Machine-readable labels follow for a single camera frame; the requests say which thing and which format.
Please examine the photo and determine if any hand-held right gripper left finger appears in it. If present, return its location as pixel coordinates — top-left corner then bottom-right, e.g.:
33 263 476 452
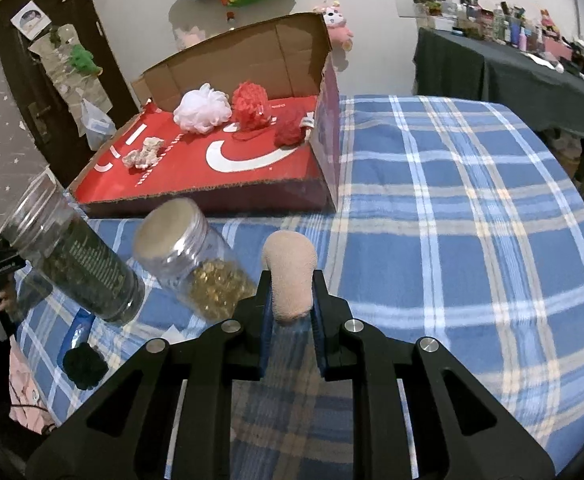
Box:
24 269 273 480

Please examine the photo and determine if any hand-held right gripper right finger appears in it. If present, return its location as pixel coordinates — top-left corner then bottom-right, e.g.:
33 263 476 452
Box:
312 269 557 480

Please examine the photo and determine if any beige oval sponge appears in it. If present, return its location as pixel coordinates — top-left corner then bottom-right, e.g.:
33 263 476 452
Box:
262 231 319 325

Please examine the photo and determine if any blue packet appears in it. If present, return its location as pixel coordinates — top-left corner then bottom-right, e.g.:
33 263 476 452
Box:
62 308 95 356

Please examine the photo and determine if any cardboard box red inside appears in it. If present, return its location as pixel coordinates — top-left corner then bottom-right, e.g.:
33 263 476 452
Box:
68 12 343 219

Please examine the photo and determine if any red knitted rabbit sponge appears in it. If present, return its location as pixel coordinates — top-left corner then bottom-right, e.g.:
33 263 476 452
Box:
273 119 315 150

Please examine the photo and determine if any coral mesh bath pouf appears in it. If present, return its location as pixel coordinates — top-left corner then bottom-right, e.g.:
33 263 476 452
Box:
230 81 273 142

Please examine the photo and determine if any white mesh bath pouf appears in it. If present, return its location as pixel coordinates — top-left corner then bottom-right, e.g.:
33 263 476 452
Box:
173 84 233 134

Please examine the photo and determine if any small clear plastic jar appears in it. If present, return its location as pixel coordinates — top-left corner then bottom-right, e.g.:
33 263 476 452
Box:
133 198 259 322

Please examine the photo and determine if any large glass jar metal lid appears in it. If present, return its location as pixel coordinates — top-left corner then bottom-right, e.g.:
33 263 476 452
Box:
0 176 146 323

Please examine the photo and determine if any clear plastic bag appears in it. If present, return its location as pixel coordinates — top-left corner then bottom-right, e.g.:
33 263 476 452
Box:
79 98 118 151

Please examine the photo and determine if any pink patterned cloth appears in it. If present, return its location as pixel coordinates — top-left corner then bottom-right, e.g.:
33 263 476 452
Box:
9 345 55 433

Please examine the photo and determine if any dark brown door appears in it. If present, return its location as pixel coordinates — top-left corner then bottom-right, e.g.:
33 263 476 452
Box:
0 0 140 201

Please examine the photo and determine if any blue plaid blanket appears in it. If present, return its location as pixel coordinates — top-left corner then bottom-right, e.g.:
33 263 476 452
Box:
14 94 584 480

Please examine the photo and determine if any beige hanging organizer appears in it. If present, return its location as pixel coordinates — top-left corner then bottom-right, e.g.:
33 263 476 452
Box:
28 24 115 111

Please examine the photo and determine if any green plush toy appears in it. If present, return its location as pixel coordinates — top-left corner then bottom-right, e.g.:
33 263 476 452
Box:
68 44 102 77

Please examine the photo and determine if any door picture sticker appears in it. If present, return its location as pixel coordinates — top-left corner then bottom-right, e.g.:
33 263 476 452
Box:
11 2 52 40

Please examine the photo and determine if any pink plush bunny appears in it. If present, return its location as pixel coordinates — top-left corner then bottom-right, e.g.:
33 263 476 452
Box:
174 27 207 51

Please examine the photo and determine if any pink plush toy white face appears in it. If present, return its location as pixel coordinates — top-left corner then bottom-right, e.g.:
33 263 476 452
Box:
313 2 355 51

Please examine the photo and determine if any cluttered side table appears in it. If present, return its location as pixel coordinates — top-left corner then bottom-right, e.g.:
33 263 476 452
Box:
413 0 584 98

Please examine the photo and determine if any door handle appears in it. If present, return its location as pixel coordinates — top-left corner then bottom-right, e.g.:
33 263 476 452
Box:
28 102 53 136

